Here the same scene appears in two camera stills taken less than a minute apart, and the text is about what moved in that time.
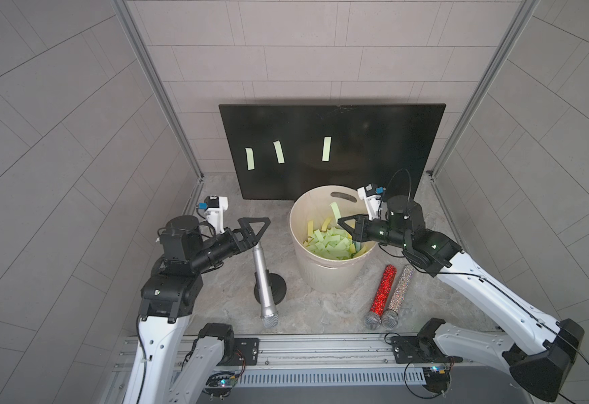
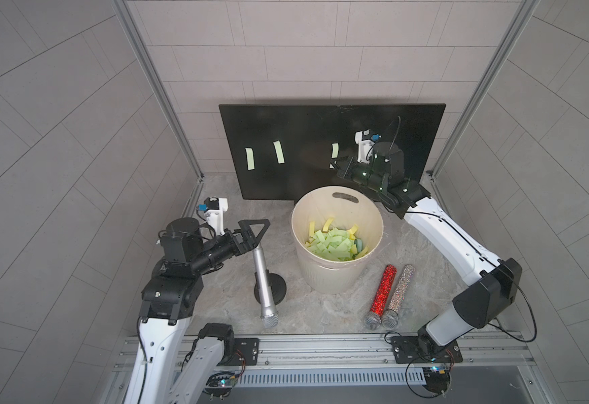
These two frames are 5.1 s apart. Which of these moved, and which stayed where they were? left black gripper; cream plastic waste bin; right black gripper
Moved: right black gripper
Stayed: left black gripper; cream plastic waste bin
